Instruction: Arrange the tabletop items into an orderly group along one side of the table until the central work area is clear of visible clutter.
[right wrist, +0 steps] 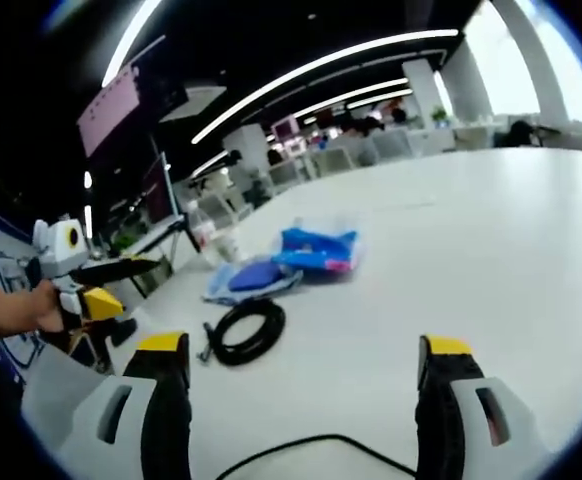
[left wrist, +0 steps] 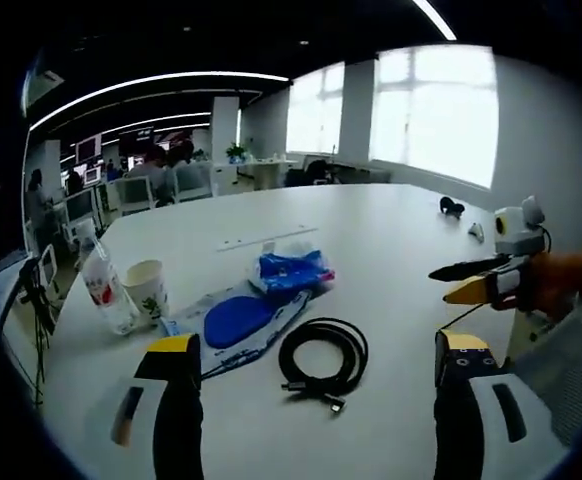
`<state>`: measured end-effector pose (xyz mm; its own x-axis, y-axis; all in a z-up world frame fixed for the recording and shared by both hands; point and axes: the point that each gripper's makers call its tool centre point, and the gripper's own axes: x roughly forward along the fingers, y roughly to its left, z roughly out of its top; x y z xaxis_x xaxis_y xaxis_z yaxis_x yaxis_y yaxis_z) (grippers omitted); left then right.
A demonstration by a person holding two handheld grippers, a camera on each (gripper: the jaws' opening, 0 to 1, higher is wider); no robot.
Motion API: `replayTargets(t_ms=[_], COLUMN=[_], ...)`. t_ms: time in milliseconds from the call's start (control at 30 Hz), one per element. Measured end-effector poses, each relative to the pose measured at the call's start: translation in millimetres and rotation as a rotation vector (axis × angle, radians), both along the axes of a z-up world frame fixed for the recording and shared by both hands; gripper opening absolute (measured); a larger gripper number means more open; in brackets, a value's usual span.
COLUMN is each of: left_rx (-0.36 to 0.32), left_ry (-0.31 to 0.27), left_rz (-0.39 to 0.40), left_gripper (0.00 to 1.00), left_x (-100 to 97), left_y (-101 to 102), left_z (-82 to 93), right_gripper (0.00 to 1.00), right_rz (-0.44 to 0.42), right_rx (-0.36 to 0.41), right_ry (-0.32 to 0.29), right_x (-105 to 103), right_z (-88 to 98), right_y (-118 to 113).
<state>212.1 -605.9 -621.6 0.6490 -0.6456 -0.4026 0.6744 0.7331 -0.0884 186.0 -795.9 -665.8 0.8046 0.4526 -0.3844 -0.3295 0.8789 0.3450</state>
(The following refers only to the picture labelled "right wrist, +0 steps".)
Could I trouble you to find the wide window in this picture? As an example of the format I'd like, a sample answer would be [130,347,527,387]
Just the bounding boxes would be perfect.
[465,0,582,132]

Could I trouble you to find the blue wet wipes pack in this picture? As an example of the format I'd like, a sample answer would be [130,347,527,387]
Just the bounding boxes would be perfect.
[202,255,305,305]

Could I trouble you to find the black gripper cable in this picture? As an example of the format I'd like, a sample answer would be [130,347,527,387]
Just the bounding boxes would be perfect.
[214,433,418,480]

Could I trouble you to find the person's left hand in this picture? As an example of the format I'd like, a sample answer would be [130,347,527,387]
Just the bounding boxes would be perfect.
[20,278,67,335]

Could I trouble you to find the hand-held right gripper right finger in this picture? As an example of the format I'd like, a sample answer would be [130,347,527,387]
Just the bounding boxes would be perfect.
[414,334,548,480]

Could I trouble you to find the blue white printed board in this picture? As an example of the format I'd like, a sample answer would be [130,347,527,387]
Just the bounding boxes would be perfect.
[0,199,47,381]

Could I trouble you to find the dark office chair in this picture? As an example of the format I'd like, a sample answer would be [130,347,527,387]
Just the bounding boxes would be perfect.
[503,119,543,149]

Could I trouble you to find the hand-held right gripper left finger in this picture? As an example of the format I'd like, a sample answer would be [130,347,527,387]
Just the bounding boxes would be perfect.
[62,330,193,480]

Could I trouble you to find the white table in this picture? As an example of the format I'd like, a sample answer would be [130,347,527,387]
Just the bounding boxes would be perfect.
[20,144,582,480]

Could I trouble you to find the long curved ceiling light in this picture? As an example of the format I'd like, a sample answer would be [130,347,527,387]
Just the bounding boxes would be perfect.
[190,28,460,146]

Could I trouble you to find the blue tissue pack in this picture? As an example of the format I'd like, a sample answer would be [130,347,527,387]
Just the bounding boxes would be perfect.
[272,215,370,285]

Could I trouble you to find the large wall screen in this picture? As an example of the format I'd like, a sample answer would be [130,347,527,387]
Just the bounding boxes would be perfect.
[77,63,143,158]

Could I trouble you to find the clear plastic water bottle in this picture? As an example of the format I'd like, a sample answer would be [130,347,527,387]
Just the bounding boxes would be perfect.
[184,202,220,256]

